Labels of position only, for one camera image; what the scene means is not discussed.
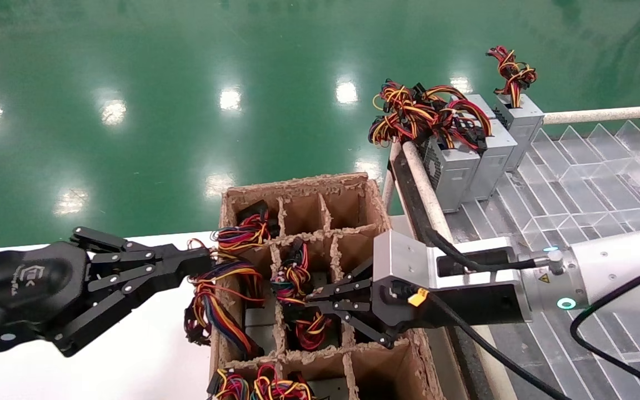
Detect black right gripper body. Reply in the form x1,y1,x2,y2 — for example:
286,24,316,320
373,278,532,334

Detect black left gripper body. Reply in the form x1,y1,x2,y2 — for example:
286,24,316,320
0,242,93,356

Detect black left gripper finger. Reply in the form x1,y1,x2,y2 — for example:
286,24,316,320
48,260,213,357
70,226,213,277

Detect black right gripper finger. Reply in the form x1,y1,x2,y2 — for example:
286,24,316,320
304,260,379,307
327,303,401,349

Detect brown cardboard divider box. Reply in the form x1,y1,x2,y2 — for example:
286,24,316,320
209,172,437,400

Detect long white rack tube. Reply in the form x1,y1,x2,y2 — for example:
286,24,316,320
401,142,516,400

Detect clear plastic divider tray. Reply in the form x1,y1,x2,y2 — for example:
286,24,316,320
445,119,640,400

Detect white rack crossbar tube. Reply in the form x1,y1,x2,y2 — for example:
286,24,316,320
542,106,640,126

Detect black cable with yellow plug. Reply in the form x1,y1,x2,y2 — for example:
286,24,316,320
408,289,573,400

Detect black camera cable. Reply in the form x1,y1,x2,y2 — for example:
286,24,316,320
423,225,564,274

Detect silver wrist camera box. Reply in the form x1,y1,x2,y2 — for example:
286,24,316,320
373,229,533,289

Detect middle cell cable bundle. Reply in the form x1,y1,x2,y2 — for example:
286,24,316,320
267,240,312,305

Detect left colourful cable bundle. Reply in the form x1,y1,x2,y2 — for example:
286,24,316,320
184,239,277,359

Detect black looped cable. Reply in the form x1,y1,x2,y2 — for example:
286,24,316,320
570,260,640,399

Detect white rack post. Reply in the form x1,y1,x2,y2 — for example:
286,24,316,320
381,142,402,214

